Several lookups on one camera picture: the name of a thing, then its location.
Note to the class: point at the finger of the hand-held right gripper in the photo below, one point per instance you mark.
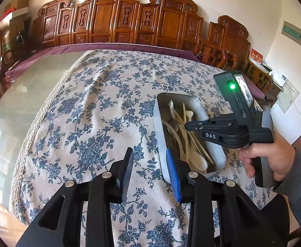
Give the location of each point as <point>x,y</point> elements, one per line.
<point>212,125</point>
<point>227,139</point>

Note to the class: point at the person's right forearm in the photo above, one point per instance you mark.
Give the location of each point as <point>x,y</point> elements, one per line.
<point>299,185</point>

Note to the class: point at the metal spoon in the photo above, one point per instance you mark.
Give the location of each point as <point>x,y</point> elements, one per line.
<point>175,126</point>

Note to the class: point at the blue floral tablecloth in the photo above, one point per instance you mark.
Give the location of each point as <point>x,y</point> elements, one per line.
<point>94,108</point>

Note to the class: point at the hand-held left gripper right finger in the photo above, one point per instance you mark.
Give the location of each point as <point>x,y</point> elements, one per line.
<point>173,175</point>

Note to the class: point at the cardboard box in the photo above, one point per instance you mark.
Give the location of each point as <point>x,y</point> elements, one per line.
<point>23,1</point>

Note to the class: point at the purple tablecloth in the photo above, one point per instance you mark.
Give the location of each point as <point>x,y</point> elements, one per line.
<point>50,51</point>

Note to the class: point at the black desk lamp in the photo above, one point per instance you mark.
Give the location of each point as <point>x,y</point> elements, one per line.
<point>20,40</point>

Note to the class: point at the white box blue print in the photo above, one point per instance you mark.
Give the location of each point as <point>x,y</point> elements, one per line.
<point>279,79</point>

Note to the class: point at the red box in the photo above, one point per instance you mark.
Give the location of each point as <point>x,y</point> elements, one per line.
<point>256,56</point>

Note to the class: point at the white wall panel box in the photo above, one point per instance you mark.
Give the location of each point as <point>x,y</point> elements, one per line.
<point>288,96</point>

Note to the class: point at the wooden armchair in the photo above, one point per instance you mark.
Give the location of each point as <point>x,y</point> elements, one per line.
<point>212,54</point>
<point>258,79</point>

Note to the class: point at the grey metal tray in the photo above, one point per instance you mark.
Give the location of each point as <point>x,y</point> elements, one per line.
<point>158,133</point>

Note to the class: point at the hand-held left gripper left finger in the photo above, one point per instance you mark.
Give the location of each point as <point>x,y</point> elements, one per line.
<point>127,175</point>

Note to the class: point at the green wall sign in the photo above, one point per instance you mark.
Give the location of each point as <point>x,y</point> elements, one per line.
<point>293,33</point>

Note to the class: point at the person's right hand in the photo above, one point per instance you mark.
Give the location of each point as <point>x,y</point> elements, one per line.
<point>281,159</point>

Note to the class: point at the carved wooden chair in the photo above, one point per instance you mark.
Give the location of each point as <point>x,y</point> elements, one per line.
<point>104,18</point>
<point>230,41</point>
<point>51,25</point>
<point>1,49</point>
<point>171,23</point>

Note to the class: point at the black device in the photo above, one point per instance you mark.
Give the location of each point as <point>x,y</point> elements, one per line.
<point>266,67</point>

